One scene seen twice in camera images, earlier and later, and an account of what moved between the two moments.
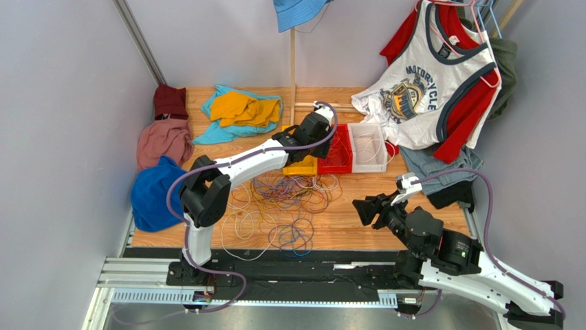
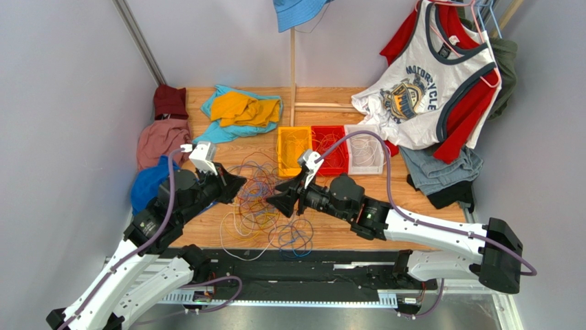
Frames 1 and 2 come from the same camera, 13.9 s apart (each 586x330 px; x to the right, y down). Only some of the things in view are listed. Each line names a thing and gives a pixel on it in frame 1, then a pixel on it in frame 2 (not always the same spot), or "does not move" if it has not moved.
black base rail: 277,269 does not move
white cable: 369,149 -> 364,150
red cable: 340,154 does not move
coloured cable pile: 268,212 does not move
